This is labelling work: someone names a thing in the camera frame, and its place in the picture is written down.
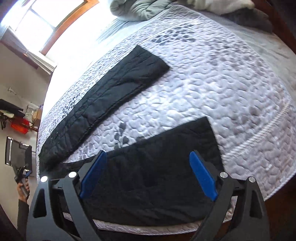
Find black pants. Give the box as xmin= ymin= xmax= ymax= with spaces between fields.
xmin=39 ymin=46 xmax=223 ymax=226

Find left forearm dark sleeve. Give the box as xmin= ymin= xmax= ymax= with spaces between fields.
xmin=17 ymin=200 xmax=29 ymax=240

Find person's left hand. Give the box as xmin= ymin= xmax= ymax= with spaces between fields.
xmin=17 ymin=179 xmax=30 ymax=203

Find red plastic basket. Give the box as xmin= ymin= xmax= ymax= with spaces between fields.
xmin=10 ymin=118 xmax=30 ymax=135

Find striped curtain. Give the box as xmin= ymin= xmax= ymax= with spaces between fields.
xmin=1 ymin=27 xmax=57 ymax=75

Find purple quilted bedspread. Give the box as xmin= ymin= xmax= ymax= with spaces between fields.
xmin=36 ymin=4 xmax=296 ymax=235

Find wooden framed window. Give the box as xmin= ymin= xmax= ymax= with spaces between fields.
xmin=1 ymin=1 xmax=99 ymax=56

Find light blue bed sheet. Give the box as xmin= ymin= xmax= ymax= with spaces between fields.
xmin=96 ymin=19 xmax=145 ymax=44

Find grey-green comforter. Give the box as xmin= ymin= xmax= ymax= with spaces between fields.
xmin=108 ymin=0 xmax=175 ymax=22

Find wooden headboard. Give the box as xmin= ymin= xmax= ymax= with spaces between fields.
xmin=253 ymin=0 xmax=295 ymax=53

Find cream fleece blanket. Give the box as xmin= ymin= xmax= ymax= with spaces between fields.
xmin=187 ymin=0 xmax=255 ymax=15

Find black metal frame chair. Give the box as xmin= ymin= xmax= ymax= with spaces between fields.
xmin=4 ymin=137 xmax=33 ymax=171

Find white wire basket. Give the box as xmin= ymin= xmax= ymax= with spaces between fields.
xmin=24 ymin=105 xmax=35 ymax=123

